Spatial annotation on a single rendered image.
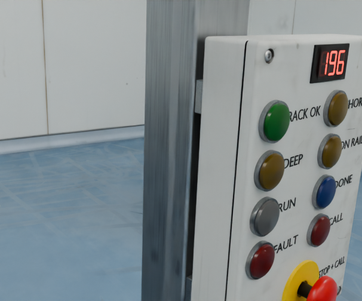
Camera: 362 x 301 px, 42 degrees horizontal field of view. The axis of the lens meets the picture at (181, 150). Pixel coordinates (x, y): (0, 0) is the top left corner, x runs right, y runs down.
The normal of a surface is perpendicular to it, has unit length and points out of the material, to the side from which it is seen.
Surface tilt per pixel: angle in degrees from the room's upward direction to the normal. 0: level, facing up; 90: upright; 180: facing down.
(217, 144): 90
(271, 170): 89
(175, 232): 90
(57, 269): 0
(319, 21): 90
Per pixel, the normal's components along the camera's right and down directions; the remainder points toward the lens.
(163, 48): -0.74, 0.17
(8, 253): 0.04, -0.95
